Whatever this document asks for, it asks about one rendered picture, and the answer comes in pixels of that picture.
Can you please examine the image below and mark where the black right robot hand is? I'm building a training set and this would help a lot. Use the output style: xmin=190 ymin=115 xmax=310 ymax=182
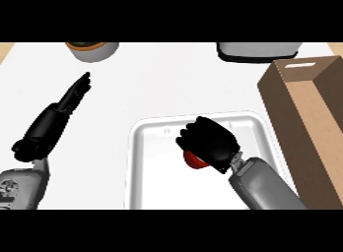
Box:
xmin=174 ymin=115 xmax=242 ymax=175

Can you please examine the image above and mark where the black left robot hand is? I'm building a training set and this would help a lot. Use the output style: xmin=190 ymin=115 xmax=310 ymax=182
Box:
xmin=9 ymin=71 xmax=92 ymax=163

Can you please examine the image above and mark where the white tray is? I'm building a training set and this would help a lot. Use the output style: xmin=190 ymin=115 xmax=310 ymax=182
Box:
xmin=123 ymin=110 xmax=297 ymax=211

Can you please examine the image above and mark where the brown cardboard box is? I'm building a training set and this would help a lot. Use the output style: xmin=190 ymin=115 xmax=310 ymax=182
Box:
xmin=255 ymin=55 xmax=343 ymax=211

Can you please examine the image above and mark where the grey plant pot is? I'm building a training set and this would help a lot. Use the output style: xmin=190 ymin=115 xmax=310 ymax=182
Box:
xmin=63 ymin=41 xmax=121 ymax=63

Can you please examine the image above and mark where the grey and black appliance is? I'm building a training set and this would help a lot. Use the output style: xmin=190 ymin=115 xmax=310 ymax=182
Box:
xmin=214 ymin=41 xmax=303 ymax=64

